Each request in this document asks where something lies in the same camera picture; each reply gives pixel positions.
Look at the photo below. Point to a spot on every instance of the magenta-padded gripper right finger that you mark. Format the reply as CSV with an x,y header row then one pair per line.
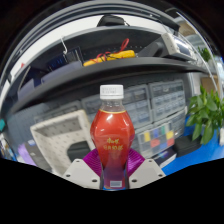
x,y
148,171

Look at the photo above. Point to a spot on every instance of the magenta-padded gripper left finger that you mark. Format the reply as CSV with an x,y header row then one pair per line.
x,y
78,173

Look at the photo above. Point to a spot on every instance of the red drink bottle white cap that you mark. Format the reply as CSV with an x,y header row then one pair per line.
x,y
111,133

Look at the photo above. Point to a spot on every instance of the black box white label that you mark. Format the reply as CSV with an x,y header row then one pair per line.
x,y
165,157

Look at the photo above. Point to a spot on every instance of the black rounded speaker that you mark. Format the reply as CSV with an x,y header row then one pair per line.
x,y
78,150

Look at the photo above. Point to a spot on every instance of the clear box coloured parts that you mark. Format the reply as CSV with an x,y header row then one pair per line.
x,y
155,140

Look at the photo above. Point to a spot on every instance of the cream dotted pegboard tray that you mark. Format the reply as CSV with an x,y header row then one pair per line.
x,y
56,140

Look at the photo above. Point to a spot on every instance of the dark grey flat box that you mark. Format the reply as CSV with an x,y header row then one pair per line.
x,y
38,156

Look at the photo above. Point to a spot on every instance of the black zip case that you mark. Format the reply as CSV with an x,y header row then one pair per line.
x,y
187,146

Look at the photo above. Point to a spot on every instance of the grey small-parts drawer cabinet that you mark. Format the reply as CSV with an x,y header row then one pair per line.
x,y
166,96
138,103
178,121
56,111

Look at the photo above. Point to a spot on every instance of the green potted plant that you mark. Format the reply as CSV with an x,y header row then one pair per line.
x,y
205,115

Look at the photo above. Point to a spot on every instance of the dark grey workbench shelf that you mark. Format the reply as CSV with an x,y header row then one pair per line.
x,y
100,75

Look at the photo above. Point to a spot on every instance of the navy blue flat box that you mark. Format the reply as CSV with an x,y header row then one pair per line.
x,y
61,73

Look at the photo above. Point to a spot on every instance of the yellow multimeter red leads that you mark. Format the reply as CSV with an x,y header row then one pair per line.
x,y
110,56

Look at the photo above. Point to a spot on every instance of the white bench instrument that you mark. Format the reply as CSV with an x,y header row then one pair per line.
x,y
178,45

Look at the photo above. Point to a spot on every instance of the white shelf unit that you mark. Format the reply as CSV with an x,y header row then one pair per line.
x,y
204,53

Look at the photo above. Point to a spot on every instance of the dark grey overhead shelf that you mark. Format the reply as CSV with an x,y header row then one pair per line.
x,y
100,31

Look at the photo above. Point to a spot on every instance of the black lamp head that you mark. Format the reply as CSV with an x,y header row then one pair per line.
x,y
111,20

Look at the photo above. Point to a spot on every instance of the teal wall holder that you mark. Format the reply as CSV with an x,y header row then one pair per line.
x,y
2,125

